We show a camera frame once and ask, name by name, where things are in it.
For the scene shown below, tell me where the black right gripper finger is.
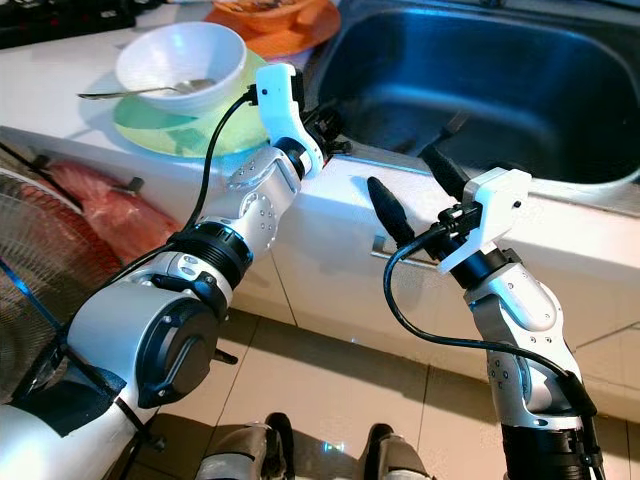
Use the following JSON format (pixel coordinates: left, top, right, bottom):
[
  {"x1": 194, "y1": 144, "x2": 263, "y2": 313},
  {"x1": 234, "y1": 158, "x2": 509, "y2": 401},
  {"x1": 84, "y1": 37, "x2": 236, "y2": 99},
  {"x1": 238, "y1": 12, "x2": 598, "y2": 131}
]
[
  {"x1": 367, "y1": 176, "x2": 423, "y2": 251},
  {"x1": 420, "y1": 145, "x2": 473, "y2": 201}
]

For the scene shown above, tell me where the silver metal spoon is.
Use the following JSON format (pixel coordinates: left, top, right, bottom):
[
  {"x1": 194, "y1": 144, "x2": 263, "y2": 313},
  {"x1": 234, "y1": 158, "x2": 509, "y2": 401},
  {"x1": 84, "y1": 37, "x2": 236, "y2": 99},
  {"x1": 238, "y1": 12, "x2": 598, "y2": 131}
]
[{"x1": 78, "y1": 78, "x2": 216, "y2": 101}]

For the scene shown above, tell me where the light green plate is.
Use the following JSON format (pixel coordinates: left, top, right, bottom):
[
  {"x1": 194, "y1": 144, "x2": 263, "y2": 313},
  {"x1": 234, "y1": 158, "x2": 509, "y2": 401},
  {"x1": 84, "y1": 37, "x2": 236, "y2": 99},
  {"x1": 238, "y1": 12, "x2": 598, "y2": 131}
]
[{"x1": 112, "y1": 55, "x2": 271, "y2": 159}]

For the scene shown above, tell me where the orange plate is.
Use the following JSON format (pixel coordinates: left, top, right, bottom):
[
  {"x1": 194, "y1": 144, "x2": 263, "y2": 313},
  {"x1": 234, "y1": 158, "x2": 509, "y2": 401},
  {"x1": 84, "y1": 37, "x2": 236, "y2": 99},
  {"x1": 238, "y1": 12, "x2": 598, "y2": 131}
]
[{"x1": 205, "y1": 0, "x2": 341, "y2": 59}]

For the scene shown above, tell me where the stainless steel sink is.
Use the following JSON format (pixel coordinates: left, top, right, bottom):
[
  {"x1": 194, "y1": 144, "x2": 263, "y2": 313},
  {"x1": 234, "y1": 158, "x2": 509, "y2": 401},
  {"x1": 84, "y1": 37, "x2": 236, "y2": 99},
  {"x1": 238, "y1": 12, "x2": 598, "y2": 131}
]
[{"x1": 305, "y1": 0, "x2": 640, "y2": 216}]

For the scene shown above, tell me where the orange bowl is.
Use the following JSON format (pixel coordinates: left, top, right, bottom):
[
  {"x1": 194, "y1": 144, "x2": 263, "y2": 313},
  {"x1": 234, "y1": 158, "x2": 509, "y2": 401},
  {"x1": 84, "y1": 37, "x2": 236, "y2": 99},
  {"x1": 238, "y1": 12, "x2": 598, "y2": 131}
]
[{"x1": 220, "y1": 0, "x2": 321, "y2": 23}]

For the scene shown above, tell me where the metal grille floor fan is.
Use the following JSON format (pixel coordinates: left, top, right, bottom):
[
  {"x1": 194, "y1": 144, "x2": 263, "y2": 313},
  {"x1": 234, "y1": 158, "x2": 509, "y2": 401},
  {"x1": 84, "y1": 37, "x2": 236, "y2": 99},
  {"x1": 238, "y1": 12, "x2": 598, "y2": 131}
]
[{"x1": 0, "y1": 175, "x2": 96, "y2": 401}]

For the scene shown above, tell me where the red plastic bag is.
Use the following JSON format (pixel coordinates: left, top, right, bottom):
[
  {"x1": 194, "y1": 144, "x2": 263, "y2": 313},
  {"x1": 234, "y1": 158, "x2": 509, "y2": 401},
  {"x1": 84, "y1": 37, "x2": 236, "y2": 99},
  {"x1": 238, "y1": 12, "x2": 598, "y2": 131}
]
[{"x1": 45, "y1": 160, "x2": 171, "y2": 291}]

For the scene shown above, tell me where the grey robot right leg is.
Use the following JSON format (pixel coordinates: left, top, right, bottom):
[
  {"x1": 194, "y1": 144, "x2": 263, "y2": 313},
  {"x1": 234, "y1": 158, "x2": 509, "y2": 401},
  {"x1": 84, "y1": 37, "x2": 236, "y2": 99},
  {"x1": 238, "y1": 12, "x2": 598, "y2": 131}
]
[{"x1": 365, "y1": 425, "x2": 436, "y2": 480}]

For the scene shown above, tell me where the grey robot leg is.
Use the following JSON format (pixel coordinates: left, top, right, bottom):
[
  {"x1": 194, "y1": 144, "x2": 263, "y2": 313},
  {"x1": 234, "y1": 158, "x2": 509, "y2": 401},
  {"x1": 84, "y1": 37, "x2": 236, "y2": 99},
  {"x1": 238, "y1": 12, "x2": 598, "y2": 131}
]
[
  {"x1": 365, "y1": 425, "x2": 436, "y2": 480},
  {"x1": 195, "y1": 415, "x2": 296, "y2": 480}
]

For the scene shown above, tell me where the black power strip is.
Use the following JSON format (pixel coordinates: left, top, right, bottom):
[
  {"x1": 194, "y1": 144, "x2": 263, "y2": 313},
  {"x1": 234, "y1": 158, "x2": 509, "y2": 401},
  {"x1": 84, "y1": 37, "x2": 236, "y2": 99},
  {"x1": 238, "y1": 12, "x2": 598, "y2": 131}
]
[{"x1": 0, "y1": 0, "x2": 136, "y2": 46}]

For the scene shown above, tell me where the grey robot left leg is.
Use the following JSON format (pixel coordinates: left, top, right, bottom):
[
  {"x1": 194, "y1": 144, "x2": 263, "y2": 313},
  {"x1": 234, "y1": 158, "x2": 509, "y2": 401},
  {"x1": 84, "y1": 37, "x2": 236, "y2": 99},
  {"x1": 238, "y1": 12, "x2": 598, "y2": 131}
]
[{"x1": 195, "y1": 415, "x2": 296, "y2": 480}]

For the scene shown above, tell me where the long steel cabinet handle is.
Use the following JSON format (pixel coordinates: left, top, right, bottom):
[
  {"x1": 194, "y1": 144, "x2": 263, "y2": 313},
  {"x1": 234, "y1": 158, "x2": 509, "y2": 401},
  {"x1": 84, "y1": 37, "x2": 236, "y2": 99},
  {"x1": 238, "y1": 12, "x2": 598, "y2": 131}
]
[{"x1": 372, "y1": 235, "x2": 406, "y2": 263}]

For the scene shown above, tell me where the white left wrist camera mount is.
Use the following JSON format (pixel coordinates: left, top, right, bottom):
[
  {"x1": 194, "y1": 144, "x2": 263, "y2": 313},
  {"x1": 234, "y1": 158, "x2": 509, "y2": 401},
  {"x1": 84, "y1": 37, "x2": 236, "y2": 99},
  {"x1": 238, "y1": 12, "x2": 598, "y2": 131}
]
[{"x1": 255, "y1": 63, "x2": 324, "y2": 179}]

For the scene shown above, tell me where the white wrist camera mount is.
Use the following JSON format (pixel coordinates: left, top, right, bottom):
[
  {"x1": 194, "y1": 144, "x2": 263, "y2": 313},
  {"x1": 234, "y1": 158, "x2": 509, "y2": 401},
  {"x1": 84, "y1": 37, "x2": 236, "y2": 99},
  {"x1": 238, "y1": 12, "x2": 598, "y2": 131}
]
[
  {"x1": 255, "y1": 63, "x2": 324, "y2": 179},
  {"x1": 438, "y1": 168, "x2": 533, "y2": 276}
]

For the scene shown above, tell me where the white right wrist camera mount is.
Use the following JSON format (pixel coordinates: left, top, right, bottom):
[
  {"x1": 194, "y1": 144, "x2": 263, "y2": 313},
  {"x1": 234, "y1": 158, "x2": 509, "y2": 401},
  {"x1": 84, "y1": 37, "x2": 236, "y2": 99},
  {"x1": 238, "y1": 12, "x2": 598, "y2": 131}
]
[{"x1": 438, "y1": 168, "x2": 533, "y2": 276}]

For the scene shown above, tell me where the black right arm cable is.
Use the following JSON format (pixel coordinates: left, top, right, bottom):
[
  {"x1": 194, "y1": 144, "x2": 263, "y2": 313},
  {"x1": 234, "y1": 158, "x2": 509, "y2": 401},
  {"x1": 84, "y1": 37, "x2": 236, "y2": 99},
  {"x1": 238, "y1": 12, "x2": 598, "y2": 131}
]
[{"x1": 382, "y1": 230, "x2": 596, "y2": 401}]

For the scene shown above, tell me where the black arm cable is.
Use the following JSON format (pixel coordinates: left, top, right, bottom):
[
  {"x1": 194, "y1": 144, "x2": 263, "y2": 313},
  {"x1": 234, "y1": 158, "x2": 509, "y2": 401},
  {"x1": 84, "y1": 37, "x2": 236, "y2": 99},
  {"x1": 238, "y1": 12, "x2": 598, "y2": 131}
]
[
  {"x1": 130, "y1": 86, "x2": 261, "y2": 301},
  {"x1": 382, "y1": 230, "x2": 596, "y2": 401}
]

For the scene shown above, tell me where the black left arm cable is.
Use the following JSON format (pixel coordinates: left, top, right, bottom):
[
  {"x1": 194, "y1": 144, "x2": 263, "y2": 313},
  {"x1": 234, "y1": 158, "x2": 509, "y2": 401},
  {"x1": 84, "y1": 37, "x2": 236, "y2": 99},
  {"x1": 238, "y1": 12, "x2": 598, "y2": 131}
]
[{"x1": 130, "y1": 86, "x2": 261, "y2": 301}]

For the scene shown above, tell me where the short steel cabinet handle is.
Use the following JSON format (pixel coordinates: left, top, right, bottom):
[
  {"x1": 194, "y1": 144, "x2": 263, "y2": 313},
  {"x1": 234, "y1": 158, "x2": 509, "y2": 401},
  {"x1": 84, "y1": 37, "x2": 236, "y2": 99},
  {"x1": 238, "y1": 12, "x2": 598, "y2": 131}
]
[{"x1": 22, "y1": 160, "x2": 147, "y2": 194}]

